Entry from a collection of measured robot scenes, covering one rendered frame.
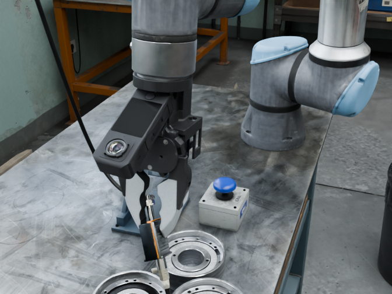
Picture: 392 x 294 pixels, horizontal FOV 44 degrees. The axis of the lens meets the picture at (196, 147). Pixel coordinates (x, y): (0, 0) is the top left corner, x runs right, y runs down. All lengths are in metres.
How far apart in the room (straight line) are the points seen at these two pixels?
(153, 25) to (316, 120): 0.78
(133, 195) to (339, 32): 0.51
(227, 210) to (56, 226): 0.30
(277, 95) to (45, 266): 0.57
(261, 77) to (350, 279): 1.13
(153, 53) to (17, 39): 2.32
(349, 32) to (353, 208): 1.50
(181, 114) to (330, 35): 0.43
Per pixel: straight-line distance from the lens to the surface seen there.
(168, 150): 0.57
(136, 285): 0.71
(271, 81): 1.04
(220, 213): 0.83
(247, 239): 0.83
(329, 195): 2.42
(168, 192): 0.60
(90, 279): 0.78
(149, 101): 0.56
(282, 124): 1.08
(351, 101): 0.97
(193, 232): 0.78
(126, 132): 0.53
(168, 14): 0.53
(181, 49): 0.55
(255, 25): 4.74
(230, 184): 0.83
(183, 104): 0.61
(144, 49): 0.55
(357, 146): 2.90
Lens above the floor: 1.33
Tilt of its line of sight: 29 degrees down
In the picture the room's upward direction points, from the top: 1 degrees counter-clockwise
